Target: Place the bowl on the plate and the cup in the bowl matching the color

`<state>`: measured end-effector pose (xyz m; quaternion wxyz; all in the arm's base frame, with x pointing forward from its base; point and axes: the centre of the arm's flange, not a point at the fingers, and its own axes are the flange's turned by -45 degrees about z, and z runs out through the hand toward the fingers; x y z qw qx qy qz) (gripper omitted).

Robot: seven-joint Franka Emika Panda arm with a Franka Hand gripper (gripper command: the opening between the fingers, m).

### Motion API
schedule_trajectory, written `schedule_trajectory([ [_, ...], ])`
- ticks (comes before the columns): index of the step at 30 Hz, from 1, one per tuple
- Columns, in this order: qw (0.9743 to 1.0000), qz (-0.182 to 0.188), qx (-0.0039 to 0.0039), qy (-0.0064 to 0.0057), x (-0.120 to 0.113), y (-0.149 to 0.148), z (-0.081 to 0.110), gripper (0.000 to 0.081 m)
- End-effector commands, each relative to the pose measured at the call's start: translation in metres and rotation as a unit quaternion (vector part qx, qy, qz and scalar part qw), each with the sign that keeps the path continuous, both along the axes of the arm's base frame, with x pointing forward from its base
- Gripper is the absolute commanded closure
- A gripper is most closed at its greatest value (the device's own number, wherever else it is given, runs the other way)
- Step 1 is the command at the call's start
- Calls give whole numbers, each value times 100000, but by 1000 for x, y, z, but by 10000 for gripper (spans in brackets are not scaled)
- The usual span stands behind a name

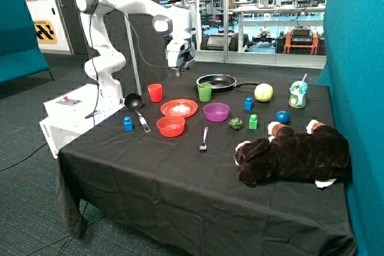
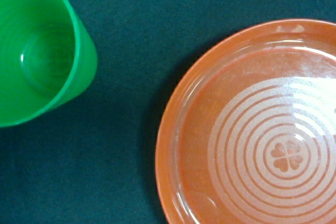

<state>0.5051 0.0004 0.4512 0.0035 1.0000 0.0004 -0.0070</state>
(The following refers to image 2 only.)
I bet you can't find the red plastic plate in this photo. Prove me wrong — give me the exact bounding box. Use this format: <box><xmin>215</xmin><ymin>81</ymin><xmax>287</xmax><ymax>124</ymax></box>
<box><xmin>155</xmin><ymin>19</ymin><xmax>335</xmax><ymax>223</ymax></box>

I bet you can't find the green plastic cup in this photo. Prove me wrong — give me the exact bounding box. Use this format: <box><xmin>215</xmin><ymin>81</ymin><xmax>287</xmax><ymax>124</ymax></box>
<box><xmin>1</xmin><ymin>0</ymin><xmax>98</xmax><ymax>127</ymax></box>

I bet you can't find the black tablecloth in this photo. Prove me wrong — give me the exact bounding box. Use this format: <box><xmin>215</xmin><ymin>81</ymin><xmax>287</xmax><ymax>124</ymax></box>
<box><xmin>1</xmin><ymin>0</ymin><xmax>335</xmax><ymax>223</ymax></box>

